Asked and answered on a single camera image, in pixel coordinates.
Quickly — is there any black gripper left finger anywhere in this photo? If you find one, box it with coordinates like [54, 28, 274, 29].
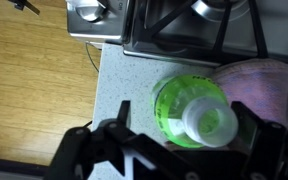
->
[43, 99, 192, 180]

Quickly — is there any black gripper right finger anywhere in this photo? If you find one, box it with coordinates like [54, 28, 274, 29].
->
[230, 101, 288, 180]

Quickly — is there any green plastic bottle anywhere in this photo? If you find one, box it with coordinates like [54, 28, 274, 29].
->
[150, 73, 240, 149]

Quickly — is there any pink cloth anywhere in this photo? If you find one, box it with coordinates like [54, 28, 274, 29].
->
[212, 59, 288, 128]

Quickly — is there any black cast iron stove grate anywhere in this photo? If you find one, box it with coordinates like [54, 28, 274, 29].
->
[130, 0, 288, 63]

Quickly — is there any stainless steel gas stove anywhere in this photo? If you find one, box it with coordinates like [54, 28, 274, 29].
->
[65, 0, 288, 68]

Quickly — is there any silver stove knob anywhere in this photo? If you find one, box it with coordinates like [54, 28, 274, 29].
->
[75, 0, 109, 23]

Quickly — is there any large round gas burner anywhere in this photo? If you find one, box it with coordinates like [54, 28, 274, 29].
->
[192, 0, 252, 21]

